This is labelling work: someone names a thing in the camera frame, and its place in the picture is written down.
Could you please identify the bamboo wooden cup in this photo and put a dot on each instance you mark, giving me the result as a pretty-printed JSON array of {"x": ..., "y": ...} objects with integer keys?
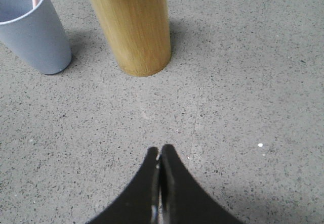
[{"x": 137, "y": 32}]

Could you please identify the blue plastic cup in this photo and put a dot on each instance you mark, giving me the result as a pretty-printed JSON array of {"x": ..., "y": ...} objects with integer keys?
[{"x": 35, "y": 34}]

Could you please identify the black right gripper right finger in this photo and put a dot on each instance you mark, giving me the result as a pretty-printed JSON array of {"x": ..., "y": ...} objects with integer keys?
[{"x": 183, "y": 199}]

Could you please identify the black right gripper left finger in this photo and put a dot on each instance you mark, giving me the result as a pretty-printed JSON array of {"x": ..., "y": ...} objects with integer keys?
[{"x": 139, "y": 201}]

